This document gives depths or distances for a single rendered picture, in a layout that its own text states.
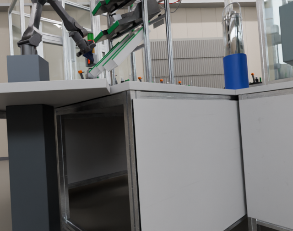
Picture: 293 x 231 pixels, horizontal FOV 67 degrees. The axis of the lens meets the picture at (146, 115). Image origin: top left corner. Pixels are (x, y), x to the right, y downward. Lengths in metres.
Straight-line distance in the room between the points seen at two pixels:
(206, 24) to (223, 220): 5.69
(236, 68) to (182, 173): 0.92
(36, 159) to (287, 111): 1.18
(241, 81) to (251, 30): 5.38
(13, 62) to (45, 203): 0.65
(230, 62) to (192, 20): 4.84
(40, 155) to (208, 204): 0.79
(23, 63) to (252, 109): 1.14
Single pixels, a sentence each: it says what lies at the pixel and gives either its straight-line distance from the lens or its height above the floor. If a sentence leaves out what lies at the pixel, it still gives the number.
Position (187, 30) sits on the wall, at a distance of 6.29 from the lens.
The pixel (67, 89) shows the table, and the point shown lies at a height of 0.83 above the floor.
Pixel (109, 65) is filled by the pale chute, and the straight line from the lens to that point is 1.20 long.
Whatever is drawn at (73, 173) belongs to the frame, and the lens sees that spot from 2.30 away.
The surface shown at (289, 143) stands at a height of 0.57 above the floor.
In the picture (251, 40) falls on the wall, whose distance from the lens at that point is 6.87.
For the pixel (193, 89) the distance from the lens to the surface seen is 1.00.
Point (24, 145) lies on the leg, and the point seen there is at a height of 0.65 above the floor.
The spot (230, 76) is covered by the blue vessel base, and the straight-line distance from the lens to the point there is 1.63.
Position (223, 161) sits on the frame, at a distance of 1.19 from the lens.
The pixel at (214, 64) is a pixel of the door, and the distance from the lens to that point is 6.18.
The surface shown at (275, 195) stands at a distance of 1.32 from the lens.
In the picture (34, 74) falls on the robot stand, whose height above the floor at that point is 0.96.
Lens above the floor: 0.72
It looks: 1 degrees up
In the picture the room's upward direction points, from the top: 4 degrees counter-clockwise
